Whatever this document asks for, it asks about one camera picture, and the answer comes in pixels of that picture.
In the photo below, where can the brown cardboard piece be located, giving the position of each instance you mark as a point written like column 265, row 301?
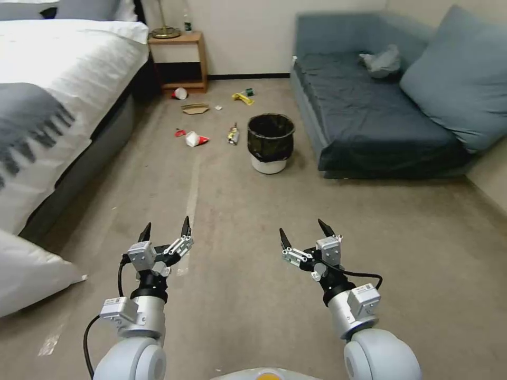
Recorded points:
column 194, row 108

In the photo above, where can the crumpled snack wrapper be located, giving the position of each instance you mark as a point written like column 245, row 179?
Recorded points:
column 233, row 134

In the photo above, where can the bed with white duvet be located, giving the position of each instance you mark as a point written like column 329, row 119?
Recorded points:
column 79, row 67

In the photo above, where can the white pillow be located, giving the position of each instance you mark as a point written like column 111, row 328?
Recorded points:
column 27, row 273

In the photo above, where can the brass lamp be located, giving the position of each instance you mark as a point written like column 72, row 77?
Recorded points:
column 165, row 31

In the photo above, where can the yellow wrapper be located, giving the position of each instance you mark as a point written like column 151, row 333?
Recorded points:
column 241, row 97

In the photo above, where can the red and white paper cup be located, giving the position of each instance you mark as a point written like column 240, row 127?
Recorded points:
column 180, row 93
column 196, row 139

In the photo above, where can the blue sofa cushion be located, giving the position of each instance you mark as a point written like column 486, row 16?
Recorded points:
column 459, row 79

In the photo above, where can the blue-grey sofa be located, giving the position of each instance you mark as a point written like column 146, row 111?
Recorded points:
column 356, row 118

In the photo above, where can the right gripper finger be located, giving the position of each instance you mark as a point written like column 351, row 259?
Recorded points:
column 327, row 229
column 286, row 239

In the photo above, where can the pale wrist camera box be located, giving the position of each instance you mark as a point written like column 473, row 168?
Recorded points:
column 329, row 250
column 140, row 254

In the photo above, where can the white trash can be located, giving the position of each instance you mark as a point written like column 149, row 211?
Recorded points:
column 269, row 165

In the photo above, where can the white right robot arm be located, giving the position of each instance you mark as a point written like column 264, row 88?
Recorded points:
column 376, row 348

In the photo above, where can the small red scrap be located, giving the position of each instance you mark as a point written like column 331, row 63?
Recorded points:
column 180, row 132

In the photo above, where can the wooden nightstand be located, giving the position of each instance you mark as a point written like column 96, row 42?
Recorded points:
column 178, row 59

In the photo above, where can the green bottle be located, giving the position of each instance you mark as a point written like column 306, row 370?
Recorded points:
column 187, row 24

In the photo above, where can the black bin liner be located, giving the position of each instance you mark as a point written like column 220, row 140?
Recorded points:
column 271, row 134

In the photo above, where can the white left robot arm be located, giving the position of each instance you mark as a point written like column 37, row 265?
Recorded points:
column 138, row 348

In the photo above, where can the white robot front shell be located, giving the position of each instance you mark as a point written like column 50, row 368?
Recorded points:
column 257, row 374

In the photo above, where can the grey pillow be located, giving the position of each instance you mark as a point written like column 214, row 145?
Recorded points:
column 85, row 8

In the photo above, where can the grey fringed throw blanket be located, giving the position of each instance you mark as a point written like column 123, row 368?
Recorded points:
column 27, row 115

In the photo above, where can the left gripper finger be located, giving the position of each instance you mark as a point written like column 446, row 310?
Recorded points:
column 144, row 233
column 184, row 229

